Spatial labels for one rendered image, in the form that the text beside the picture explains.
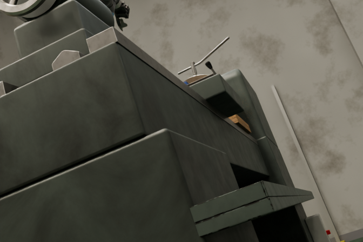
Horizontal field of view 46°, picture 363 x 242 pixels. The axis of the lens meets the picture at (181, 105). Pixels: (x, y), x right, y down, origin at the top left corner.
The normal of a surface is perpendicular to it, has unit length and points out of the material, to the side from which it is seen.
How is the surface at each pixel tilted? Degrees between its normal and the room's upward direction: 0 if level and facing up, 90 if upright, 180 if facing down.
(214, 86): 90
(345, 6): 90
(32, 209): 90
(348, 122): 90
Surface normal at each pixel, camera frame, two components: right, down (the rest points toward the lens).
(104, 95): -0.31, -0.19
